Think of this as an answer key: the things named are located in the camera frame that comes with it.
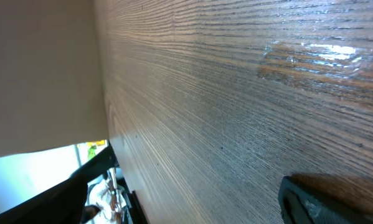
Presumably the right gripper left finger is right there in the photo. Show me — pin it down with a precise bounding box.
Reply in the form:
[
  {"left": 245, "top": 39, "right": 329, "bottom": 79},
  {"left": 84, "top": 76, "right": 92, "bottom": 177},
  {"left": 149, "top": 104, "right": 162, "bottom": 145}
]
[{"left": 0, "top": 175, "right": 88, "bottom": 224}]

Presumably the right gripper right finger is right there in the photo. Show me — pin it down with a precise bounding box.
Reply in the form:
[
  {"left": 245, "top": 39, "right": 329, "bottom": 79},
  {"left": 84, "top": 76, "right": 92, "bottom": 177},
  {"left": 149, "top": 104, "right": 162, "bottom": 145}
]
[{"left": 278, "top": 176, "right": 373, "bottom": 224}]

